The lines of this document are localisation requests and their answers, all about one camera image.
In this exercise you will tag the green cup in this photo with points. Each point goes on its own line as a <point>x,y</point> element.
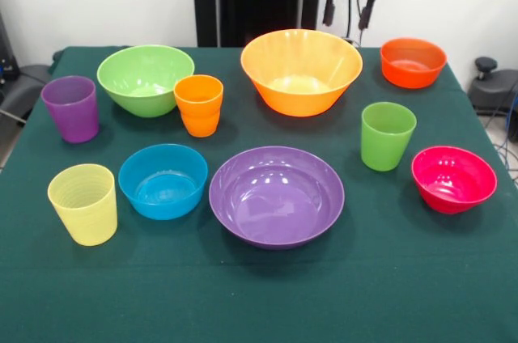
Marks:
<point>384,145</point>

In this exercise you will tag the pink bowl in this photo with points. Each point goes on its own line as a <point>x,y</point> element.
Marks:
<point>453,185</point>

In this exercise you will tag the orange cup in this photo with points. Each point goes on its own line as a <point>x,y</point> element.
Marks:
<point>200,116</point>

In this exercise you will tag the blue bowl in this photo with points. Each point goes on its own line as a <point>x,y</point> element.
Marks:
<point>162,193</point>

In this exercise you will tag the red-orange bowl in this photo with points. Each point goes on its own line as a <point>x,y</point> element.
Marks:
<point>413,74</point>

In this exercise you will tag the large yellow-orange bowl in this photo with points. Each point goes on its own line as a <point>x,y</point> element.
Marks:
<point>299,96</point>

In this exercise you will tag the yellow cup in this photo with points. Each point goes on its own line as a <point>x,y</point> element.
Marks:
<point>85,213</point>

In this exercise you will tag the black electronic device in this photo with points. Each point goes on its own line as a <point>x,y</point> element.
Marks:
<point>6,56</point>

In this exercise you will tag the purple cup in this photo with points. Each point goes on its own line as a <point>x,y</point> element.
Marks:
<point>75,116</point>

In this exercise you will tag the green bowl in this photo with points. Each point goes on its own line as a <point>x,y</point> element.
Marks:
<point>137,76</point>

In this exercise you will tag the dark green tablecloth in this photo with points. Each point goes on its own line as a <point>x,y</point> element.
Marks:
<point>259,298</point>

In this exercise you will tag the dark grey stand base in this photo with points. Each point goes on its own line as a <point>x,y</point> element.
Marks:
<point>493,92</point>
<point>24,88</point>

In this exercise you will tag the purple bowl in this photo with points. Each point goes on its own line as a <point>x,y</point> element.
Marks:
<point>279,205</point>

